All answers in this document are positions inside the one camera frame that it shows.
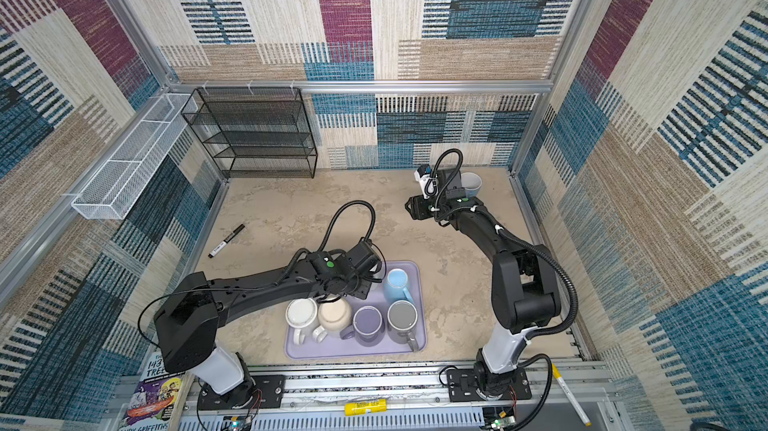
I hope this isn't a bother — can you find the teal blue square mug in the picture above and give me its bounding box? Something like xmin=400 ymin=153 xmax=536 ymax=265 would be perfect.
xmin=461 ymin=172 xmax=483 ymax=197

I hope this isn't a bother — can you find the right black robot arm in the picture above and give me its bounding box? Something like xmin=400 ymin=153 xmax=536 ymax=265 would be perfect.
xmin=405 ymin=148 xmax=579 ymax=399

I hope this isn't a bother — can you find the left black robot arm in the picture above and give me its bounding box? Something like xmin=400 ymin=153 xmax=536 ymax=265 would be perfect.
xmin=151 ymin=200 xmax=383 ymax=396

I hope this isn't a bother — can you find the cream mug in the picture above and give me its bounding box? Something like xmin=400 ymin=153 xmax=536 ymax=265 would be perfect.
xmin=312 ymin=297 xmax=353 ymax=343

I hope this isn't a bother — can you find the white round mug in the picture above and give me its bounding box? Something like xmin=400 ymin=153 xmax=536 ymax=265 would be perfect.
xmin=285 ymin=298 xmax=319 ymax=346

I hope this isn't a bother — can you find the light blue mug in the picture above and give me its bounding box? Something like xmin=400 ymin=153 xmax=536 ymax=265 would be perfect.
xmin=382 ymin=268 xmax=414 ymax=304

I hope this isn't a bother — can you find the purple mug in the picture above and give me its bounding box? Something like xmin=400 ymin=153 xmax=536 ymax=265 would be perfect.
xmin=340 ymin=305 xmax=385 ymax=347

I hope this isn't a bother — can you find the grey mug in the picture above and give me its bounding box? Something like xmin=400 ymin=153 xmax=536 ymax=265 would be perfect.
xmin=387 ymin=300 xmax=419 ymax=352

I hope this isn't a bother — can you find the lavender plastic tray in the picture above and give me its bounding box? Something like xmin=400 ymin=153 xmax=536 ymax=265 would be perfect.
xmin=284 ymin=261 xmax=427 ymax=360

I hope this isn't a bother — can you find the black marker pen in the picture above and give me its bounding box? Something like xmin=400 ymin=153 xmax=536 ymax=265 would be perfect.
xmin=207 ymin=223 xmax=245 ymax=258

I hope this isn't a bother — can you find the yellow cylinder tube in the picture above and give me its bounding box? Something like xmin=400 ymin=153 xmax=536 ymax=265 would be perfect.
xmin=344 ymin=398 xmax=387 ymax=416

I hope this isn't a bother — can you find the white yellow pen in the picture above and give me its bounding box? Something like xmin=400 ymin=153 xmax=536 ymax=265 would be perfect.
xmin=551 ymin=364 xmax=592 ymax=427

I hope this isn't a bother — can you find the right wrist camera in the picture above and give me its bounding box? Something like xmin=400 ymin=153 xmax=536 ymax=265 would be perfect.
xmin=414 ymin=164 xmax=437 ymax=199

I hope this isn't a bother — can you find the aluminium rail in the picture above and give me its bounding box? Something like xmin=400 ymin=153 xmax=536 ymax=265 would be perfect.
xmin=179 ymin=360 xmax=613 ymax=408

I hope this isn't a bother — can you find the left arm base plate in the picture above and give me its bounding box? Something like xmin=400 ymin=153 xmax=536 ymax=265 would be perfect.
xmin=197 ymin=374 xmax=286 ymax=411

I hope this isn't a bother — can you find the black wire shelf rack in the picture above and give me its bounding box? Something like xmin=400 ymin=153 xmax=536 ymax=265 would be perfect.
xmin=181 ymin=87 xmax=318 ymax=179

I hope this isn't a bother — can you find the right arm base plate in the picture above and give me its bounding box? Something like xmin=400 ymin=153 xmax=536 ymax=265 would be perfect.
xmin=445 ymin=368 xmax=532 ymax=402

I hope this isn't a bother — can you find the white slotted cable duct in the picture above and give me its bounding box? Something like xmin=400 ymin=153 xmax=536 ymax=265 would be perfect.
xmin=179 ymin=406 xmax=486 ymax=431

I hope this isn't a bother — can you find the white wire mesh basket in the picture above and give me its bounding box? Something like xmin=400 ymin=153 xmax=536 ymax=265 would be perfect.
xmin=72 ymin=93 xmax=189 ymax=220

